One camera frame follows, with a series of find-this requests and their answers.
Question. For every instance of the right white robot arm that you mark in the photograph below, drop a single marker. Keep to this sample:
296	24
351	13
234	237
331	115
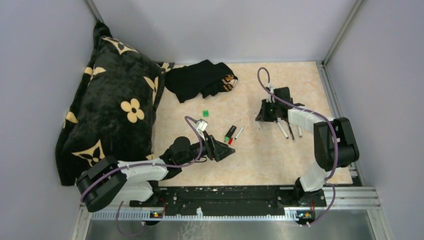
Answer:
334	141

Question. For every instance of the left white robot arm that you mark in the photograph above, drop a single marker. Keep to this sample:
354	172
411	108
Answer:
112	181

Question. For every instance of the green small cap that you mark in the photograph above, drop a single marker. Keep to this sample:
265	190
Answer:
205	113

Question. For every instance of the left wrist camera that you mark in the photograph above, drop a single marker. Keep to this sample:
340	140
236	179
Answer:
201	126

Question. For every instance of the white pen with clip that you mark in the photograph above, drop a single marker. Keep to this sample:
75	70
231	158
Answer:
282	129

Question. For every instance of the black green highlighter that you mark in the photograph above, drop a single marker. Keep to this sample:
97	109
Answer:
228	136

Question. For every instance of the black thin pen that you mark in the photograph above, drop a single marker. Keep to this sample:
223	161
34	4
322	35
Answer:
291	133

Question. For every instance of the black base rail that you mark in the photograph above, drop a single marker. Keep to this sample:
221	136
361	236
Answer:
230	201

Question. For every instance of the black folded cloth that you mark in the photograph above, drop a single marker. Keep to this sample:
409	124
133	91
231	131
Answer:
205	78

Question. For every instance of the black floral plush pillow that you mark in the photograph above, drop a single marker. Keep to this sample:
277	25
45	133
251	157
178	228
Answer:
114	108

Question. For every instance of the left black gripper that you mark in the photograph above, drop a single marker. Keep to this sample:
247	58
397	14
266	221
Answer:
212	147

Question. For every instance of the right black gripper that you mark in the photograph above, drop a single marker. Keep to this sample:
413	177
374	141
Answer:
263	116

